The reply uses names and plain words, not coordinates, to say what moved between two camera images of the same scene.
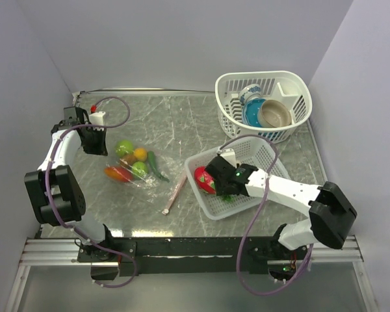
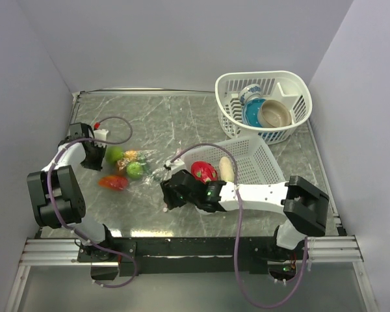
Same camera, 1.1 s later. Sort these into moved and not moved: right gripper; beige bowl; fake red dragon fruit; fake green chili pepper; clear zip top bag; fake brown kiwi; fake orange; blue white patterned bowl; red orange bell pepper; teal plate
Moved: right gripper; fake brown kiwi; fake orange; clear zip top bag; fake green chili pepper; fake red dragon fruit; red orange bell pepper
Not moved: beige bowl; teal plate; blue white patterned bowl
